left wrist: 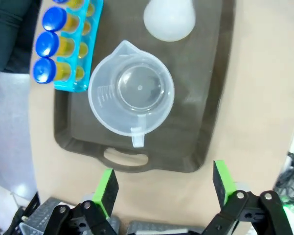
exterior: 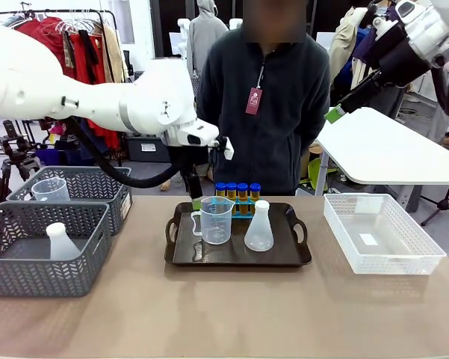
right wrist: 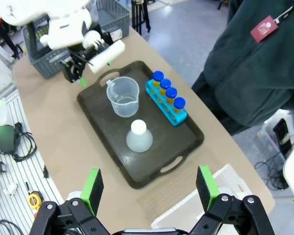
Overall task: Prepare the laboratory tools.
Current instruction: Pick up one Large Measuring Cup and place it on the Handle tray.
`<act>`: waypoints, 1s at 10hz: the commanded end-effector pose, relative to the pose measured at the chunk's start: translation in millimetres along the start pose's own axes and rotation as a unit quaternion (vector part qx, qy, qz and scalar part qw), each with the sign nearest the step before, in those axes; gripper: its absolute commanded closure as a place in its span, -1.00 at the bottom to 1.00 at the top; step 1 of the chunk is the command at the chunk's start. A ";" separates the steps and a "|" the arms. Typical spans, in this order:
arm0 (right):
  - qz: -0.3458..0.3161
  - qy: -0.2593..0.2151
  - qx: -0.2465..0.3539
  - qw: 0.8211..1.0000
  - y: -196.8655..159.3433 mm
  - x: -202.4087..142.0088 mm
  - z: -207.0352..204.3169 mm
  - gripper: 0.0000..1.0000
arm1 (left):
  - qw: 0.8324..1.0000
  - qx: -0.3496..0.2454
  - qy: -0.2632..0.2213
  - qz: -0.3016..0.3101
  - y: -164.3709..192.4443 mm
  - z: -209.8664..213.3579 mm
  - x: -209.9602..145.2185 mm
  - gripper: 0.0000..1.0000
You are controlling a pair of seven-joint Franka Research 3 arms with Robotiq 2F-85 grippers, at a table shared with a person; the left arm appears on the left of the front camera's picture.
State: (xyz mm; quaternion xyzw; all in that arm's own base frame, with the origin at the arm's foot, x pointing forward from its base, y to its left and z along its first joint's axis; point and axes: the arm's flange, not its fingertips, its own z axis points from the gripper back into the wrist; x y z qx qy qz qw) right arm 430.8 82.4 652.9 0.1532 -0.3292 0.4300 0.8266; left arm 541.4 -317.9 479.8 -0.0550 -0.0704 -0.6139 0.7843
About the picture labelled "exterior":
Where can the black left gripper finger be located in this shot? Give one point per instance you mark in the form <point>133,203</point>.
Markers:
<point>191,185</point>
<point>199,194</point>

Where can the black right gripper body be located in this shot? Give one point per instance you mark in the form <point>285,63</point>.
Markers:
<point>399,60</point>

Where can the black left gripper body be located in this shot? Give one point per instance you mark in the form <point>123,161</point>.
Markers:
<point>194,157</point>

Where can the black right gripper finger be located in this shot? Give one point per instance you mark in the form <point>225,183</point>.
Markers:
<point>370,95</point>
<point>336,114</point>

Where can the clear plastic measuring cup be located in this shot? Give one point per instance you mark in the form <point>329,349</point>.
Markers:
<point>50,190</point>
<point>216,228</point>

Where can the blue test tube rack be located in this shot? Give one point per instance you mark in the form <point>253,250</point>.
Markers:
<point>244,214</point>

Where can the white plastic conical flask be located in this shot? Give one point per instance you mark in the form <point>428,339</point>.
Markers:
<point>259,232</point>
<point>61,247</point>

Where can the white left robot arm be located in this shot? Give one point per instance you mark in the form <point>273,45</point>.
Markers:
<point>41,82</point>

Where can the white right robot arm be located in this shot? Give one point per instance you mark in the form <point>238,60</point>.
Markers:
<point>433,26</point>

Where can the mannequin lying on floor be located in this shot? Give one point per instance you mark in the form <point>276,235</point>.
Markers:
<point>165,185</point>

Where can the white gripper side block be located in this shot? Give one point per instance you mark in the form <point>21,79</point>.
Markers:
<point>383,24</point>
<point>228,149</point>

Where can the dark grey storage box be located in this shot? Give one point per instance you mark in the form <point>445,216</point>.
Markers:
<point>149,153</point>

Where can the person in dark fleece jacket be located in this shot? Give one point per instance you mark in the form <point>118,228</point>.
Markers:
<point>284,112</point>

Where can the brown cardboard box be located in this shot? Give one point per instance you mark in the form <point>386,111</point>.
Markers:
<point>307,161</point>

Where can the white side table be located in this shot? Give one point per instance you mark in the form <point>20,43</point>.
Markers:
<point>388,149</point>

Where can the green folded chair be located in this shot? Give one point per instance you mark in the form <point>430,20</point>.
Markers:
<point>315,170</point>

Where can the dark brown serving tray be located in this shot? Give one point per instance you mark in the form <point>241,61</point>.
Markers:
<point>231,254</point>

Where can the white board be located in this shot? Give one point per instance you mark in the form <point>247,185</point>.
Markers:
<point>325,43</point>

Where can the maroon hanging tag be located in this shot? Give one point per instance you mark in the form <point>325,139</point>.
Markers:
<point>254,101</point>

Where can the grey basket with label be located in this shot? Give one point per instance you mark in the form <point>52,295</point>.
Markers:
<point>89,183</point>

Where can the mannequin in grey hoodie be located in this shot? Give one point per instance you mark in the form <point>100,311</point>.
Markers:
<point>205,37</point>

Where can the beige hanging garment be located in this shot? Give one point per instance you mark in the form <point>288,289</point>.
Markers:
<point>114,56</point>

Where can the white bare mannequin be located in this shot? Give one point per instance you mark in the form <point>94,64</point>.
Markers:
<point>236,23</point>
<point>184,28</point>

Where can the black floor stand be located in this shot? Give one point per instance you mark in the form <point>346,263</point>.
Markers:
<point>442,205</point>

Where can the blue bag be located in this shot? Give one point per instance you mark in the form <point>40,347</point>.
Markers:
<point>46,157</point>

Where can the long red hanging garment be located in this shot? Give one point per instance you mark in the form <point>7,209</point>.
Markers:
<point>80,63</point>

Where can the white perforated plastic basket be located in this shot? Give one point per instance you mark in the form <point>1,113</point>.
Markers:
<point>392,265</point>

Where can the dark patterned hanging garment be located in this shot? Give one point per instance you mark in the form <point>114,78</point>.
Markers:
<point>68,48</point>

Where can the grey perforated plastic basket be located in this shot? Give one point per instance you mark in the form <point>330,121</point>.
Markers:
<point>41,278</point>

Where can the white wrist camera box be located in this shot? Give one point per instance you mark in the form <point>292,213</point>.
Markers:
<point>194,136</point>
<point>406,8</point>

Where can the black camera tripod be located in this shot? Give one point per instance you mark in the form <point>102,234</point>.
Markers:
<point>13,146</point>

